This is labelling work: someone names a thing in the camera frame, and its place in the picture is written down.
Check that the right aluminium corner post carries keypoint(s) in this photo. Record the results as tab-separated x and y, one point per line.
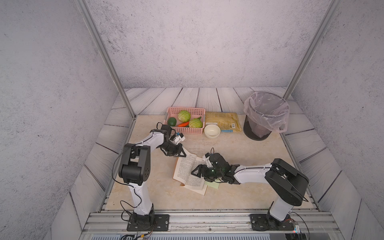
320	32

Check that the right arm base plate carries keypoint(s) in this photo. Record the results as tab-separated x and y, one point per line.
265	222

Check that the green cabbage back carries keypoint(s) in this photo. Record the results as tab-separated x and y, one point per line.
184	116

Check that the aluminium front rail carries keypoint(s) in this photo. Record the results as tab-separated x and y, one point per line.
306	221

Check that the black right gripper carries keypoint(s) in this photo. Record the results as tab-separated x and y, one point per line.
199	167

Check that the yellow paper food bag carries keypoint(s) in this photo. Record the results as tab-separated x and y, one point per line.
227	122

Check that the pink plastic basket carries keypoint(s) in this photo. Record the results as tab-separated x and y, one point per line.
195	113

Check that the brown paperback book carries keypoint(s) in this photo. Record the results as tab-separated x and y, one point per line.
182	174

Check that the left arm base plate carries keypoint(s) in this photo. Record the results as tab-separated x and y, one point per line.
148	223

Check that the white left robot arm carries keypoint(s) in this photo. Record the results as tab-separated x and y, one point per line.
135	164

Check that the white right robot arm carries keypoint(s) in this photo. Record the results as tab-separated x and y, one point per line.
289	183

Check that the green sticky note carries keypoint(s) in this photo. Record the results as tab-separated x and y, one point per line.
212	184

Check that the green cabbage front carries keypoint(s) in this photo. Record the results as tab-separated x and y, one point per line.
196	123

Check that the orange carrot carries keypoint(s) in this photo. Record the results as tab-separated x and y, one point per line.
183	125

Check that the black mesh trash bin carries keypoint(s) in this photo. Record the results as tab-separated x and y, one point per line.
255	131

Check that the dark green avocado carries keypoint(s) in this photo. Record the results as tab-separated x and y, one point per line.
172	121

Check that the green cabbage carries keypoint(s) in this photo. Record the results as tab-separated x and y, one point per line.
196	123
184	116

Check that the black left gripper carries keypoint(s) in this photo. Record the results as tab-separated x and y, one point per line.
178	149

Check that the left aluminium corner post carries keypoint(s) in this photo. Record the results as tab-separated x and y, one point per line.
86	14

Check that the cream ceramic bowl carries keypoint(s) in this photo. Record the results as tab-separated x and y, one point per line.
212	131

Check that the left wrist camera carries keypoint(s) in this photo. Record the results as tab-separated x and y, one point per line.
179	137

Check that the aluminium corner post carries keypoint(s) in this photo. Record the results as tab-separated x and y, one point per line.
320	32
86	14

